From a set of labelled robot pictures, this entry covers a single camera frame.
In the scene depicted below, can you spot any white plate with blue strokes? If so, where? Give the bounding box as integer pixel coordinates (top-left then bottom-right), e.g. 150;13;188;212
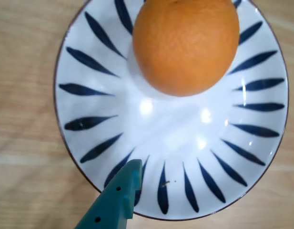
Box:
52;0;290;218

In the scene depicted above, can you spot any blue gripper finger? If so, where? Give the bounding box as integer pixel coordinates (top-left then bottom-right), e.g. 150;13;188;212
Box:
74;159;143;229

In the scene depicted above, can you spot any large orange with green stem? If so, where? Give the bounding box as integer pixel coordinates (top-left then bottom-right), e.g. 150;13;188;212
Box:
132;0;240;97

